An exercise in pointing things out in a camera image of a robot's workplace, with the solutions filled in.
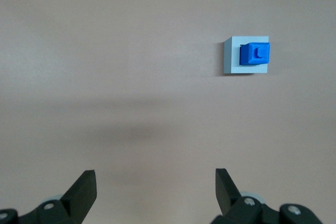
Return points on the gray square base block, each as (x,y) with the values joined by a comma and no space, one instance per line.
(231,61)

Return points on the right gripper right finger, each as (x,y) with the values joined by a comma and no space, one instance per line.
(227,200)

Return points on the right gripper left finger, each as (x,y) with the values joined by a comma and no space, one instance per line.
(78,197)

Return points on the blue plastic part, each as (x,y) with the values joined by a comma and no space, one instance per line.
(253,54)

